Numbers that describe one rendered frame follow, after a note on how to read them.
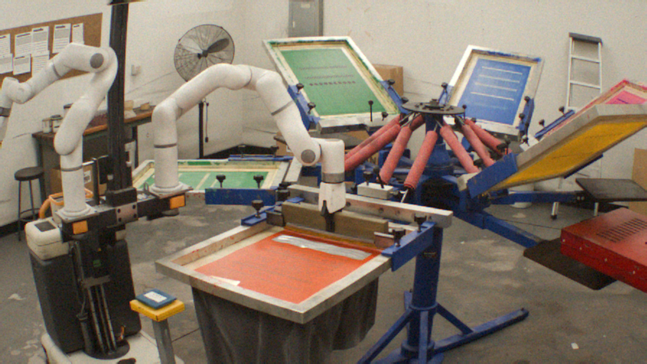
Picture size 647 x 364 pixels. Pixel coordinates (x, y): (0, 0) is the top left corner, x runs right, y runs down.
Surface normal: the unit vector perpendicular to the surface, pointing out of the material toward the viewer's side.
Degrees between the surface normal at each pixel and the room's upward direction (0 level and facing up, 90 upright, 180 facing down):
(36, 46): 85
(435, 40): 90
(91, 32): 90
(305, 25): 90
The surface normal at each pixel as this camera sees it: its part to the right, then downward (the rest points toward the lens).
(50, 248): 0.71, 0.18
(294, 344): -0.48, 0.32
